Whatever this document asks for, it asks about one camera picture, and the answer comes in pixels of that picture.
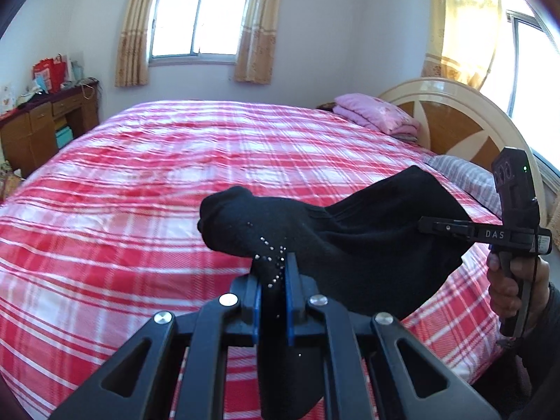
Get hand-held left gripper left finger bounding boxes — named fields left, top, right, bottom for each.
left=52, top=254, right=263, bottom=420

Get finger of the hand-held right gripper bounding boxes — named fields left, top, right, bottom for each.
left=418, top=216, right=475, bottom=239

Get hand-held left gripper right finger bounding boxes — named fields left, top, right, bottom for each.
left=283, top=254, right=502, bottom=420

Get black pants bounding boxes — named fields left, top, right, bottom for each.
left=197, top=165, right=475, bottom=420

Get person's right forearm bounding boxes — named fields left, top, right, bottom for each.
left=503, top=282, right=560, bottom=420

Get person's right hand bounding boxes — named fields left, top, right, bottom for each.
left=486, top=251, right=552, bottom=337

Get grey striped pillow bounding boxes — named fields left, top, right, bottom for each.
left=422, top=154, right=502, bottom=219

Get cream and wood headboard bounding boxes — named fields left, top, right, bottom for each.
left=377, top=76, right=547, bottom=228

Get window beside headboard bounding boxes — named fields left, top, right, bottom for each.
left=505, top=6, right=560, bottom=176

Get pink folded blanket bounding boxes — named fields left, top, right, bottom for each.
left=333, top=93, right=421, bottom=143

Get red plaid bed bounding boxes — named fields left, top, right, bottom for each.
left=0, top=98, right=504, bottom=420

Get yellow sunlit curtain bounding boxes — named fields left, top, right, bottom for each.
left=421, top=0, right=508, bottom=92

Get beige patterned curtain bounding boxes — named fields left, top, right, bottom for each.
left=233, top=0, right=285, bottom=84
left=114, top=0, right=162, bottom=88

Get patterned floor bag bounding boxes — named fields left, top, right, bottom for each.
left=0, top=162, right=23, bottom=202

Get wooden desk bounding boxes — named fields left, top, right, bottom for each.
left=0, top=79, right=100, bottom=180

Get bright window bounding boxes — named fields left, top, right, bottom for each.
left=149, top=0, right=254, bottom=66

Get red gift bag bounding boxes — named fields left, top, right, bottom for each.
left=33, top=55, right=68, bottom=95

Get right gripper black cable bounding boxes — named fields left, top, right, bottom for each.
left=496, top=197, right=543, bottom=348

